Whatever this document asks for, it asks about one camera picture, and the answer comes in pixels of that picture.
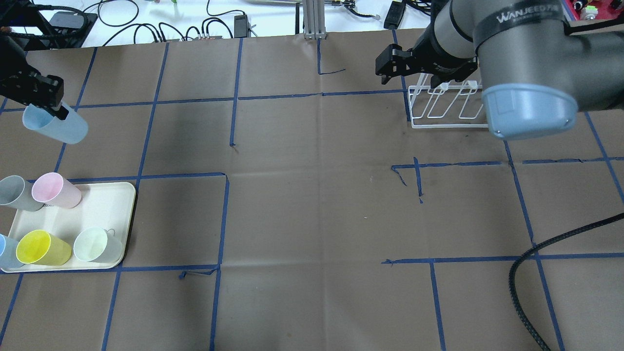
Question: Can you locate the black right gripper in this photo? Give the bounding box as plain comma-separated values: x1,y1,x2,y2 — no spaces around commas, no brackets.
376,44,478,88

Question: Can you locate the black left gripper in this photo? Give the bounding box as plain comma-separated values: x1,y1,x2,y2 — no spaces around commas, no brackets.
0,65,69,120

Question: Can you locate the light blue plastic cup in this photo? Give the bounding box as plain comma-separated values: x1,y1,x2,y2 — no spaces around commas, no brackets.
22,101,89,144

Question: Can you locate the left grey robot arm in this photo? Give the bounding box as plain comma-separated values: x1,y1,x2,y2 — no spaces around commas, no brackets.
0,0,98,120

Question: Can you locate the pink plastic cup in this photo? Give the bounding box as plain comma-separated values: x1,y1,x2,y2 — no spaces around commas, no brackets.
31,173,82,209

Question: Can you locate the grey plastic cup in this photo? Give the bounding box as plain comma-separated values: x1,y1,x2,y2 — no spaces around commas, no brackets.
0,175,44,212

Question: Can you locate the cream plastic cup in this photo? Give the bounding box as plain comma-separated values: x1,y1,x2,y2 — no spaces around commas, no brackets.
72,227,123,264

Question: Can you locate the yellow plastic cup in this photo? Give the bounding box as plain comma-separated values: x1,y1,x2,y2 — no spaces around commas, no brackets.
16,230,72,266

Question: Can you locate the black power adapter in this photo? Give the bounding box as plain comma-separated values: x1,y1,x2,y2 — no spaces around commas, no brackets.
383,0,406,30

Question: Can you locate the cream plastic tray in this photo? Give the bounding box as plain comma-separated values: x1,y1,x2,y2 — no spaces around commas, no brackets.
1,182,136,273

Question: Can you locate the white wire cup rack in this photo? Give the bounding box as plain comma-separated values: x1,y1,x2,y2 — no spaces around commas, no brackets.
408,71,488,129

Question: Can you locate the aluminium frame post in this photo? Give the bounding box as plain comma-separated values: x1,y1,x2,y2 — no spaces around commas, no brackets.
302,0,326,39

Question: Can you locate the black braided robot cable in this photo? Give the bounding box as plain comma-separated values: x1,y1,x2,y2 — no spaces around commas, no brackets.
509,213,624,351

